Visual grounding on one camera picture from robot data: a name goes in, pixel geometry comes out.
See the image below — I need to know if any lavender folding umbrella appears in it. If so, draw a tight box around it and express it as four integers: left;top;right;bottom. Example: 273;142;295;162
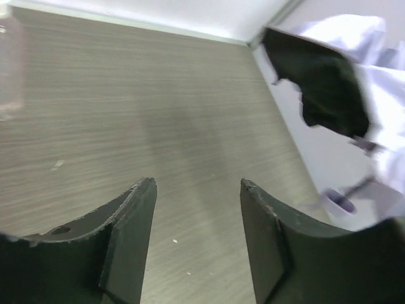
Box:
261;14;404;231

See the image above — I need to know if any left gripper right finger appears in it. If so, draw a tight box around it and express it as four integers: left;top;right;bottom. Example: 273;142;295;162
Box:
240;179;404;304

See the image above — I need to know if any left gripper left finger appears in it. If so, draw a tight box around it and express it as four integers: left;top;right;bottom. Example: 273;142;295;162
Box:
1;178;158;303

